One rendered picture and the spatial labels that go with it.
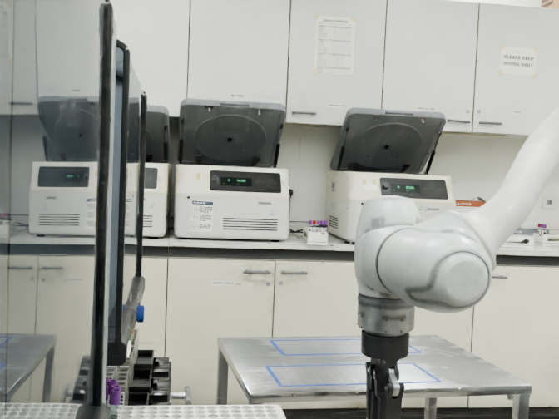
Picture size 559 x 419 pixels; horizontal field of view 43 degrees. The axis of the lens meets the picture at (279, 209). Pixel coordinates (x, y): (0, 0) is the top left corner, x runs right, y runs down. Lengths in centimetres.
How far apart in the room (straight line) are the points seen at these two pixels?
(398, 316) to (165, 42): 278
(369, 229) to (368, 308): 12
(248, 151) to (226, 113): 32
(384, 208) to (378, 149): 284
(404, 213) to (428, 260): 18
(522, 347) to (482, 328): 25
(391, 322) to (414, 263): 19
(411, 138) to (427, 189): 38
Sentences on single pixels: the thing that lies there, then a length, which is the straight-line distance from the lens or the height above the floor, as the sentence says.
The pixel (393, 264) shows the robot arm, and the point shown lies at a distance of 96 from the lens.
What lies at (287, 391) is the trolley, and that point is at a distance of 140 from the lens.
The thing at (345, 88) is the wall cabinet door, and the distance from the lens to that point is 377.
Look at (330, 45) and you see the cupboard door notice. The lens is 378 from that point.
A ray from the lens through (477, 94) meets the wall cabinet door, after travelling 400.
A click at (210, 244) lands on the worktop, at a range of 335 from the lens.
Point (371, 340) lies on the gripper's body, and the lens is 111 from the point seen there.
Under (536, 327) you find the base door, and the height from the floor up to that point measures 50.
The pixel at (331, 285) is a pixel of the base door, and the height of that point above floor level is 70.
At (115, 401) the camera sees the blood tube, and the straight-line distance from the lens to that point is 107.
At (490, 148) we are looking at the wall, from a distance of 439.
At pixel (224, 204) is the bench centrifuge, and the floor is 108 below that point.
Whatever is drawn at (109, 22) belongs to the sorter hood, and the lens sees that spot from 73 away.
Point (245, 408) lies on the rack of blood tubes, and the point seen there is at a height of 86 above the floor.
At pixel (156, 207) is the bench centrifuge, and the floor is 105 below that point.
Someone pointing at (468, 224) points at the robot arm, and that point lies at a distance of 96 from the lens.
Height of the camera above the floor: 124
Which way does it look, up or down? 3 degrees down
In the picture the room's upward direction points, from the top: 2 degrees clockwise
